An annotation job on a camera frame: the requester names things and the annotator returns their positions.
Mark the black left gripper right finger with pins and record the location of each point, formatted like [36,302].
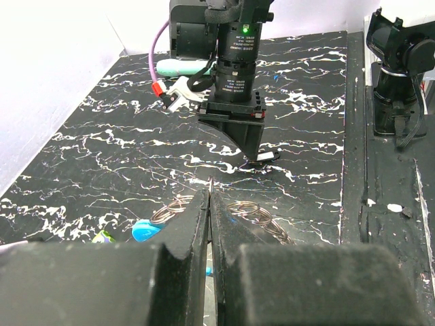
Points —
[259,283]

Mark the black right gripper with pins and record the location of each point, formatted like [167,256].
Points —
[247,120]

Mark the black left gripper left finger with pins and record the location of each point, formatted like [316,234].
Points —
[157,282]

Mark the blue key tag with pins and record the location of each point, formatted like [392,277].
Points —
[144,229]

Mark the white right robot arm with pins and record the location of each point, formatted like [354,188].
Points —
[227,35]

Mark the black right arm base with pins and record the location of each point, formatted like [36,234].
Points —
[406,54]

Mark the mint green marker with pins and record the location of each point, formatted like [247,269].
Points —
[173,67]

